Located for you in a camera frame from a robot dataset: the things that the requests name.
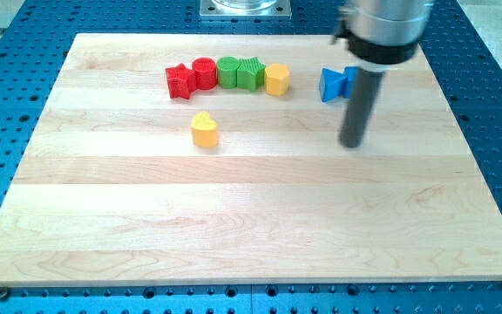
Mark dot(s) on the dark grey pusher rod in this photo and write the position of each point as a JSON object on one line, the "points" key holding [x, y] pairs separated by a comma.
{"points": [[361, 102]]}

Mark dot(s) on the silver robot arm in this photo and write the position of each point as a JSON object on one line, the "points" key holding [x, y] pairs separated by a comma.
{"points": [[379, 33]]}

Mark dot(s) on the blue triangle block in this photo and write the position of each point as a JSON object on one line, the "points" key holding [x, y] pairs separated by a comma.
{"points": [[331, 84]]}

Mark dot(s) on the yellow hexagon block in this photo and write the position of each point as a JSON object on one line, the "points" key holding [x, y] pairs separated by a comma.
{"points": [[276, 79]]}

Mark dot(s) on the green star block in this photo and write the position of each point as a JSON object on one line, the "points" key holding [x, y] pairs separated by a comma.
{"points": [[250, 74]]}

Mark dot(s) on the green cylinder block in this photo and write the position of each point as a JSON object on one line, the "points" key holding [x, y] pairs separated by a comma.
{"points": [[227, 68]]}

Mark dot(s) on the red cylinder block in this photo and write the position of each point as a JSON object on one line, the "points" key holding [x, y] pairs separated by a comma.
{"points": [[205, 73]]}

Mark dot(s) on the yellow heart block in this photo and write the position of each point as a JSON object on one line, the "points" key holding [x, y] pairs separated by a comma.
{"points": [[204, 130]]}

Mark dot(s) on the red star block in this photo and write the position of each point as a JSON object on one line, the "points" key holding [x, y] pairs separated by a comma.
{"points": [[181, 81]]}

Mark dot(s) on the light wooden board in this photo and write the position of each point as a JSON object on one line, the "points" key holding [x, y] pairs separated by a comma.
{"points": [[112, 190]]}

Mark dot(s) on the board clamp screw left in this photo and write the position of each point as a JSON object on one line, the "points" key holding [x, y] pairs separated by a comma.
{"points": [[4, 293]]}

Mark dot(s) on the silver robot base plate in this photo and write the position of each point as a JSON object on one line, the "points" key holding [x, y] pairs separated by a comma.
{"points": [[244, 9]]}

